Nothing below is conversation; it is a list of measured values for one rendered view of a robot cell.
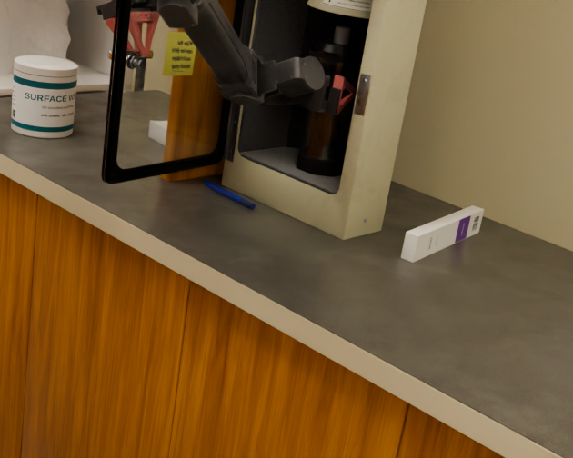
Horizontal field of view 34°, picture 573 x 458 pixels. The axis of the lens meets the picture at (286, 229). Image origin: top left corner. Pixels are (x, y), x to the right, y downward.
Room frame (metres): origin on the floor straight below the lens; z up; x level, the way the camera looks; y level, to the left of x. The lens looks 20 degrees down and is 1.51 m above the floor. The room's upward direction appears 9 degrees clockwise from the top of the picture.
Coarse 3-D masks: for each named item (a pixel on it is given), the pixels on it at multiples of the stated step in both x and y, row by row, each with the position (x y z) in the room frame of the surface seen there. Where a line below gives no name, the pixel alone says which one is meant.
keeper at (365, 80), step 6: (360, 78) 1.59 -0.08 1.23; (366, 78) 1.58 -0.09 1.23; (360, 84) 1.59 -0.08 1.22; (366, 84) 1.58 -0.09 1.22; (360, 90) 1.59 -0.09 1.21; (366, 90) 1.58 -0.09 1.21; (360, 96) 1.59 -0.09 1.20; (366, 96) 1.58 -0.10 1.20; (360, 102) 1.59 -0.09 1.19; (366, 102) 1.58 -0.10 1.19; (360, 108) 1.58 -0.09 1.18; (360, 114) 1.58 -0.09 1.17
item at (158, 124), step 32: (224, 0) 1.72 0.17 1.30; (128, 32) 1.53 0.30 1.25; (160, 32) 1.59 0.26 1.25; (128, 64) 1.54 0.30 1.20; (160, 64) 1.60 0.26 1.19; (192, 64) 1.66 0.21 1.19; (128, 96) 1.55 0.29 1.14; (160, 96) 1.61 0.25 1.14; (192, 96) 1.67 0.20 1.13; (128, 128) 1.55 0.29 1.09; (160, 128) 1.61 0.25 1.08; (192, 128) 1.68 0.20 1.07; (128, 160) 1.56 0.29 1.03; (160, 160) 1.62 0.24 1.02
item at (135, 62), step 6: (132, 60) 1.54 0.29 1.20; (138, 60) 1.54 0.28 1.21; (144, 60) 1.54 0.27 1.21; (132, 66) 1.54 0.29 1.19; (138, 66) 1.54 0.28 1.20; (144, 66) 1.54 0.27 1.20; (138, 72) 1.54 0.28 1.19; (144, 72) 1.55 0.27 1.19; (138, 78) 1.54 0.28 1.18; (144, 78) 1.55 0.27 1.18; (138, 84) 1.54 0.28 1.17; (138, 90) 1.54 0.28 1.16
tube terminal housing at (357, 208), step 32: (256, 0) 1.76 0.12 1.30; (384, 0) 1.58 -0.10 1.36; (416, 0) 1.64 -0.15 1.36; (384, 32) 1.58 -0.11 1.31; (416, 32) 1.65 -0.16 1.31; (384, 64) 1.59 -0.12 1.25; (384, 96) 1.61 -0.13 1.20; (352, 128) 1.59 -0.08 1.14; (384, 128) 1.62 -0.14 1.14; (352, 160) 1.58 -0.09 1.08; (384, 160) 1.63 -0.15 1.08; (256, 192) 1.72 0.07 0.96; (288, 192) 1.67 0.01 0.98; (320, 192) 1.62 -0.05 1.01; (352, 192) 1.58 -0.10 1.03; (384, 192) 1.65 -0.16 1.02; (320, 224) 1.61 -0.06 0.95; (352, 224) 1.59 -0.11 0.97
